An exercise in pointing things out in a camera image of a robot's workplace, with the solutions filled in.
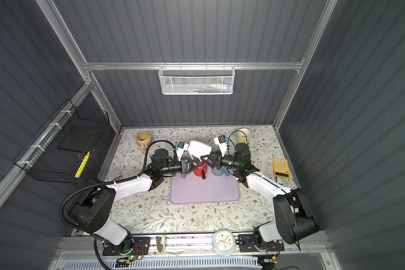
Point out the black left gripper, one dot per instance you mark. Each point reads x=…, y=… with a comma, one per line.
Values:
x=184, y=166

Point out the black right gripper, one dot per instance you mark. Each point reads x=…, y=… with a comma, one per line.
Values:
x=216, y=163

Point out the red mug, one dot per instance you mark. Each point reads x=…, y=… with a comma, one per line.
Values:
x=202, y=170

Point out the white mug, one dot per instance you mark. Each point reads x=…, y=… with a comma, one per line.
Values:
x=197, y=149

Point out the blue polka dot mug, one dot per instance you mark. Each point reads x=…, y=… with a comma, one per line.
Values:
x=220, y=172

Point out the light green mug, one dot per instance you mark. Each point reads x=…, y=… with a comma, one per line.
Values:
x=243, y=136

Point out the beige speckled mug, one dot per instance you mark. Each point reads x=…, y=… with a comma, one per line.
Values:
x=143, y=139

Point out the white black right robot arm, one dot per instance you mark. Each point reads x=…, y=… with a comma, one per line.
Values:
x=294, y=219

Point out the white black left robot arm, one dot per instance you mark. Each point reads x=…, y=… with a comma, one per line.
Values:
x=88, y=209

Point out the lavender plastic tray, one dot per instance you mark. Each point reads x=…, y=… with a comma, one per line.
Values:
x=195, y=190

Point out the yellow calculator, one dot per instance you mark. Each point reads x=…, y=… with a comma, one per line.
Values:
x=281, y=168

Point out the small white clock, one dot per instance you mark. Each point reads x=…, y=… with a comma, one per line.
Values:
x=223, y=242

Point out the yellow marker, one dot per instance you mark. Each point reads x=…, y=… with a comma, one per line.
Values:
x=83, y=163

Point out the white wire basket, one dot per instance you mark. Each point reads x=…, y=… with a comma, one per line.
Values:
x=197, y=79

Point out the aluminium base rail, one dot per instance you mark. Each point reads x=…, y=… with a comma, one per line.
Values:
x=197, y=243

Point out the black wire basket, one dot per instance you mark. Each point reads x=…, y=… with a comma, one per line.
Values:
x=58, y=151

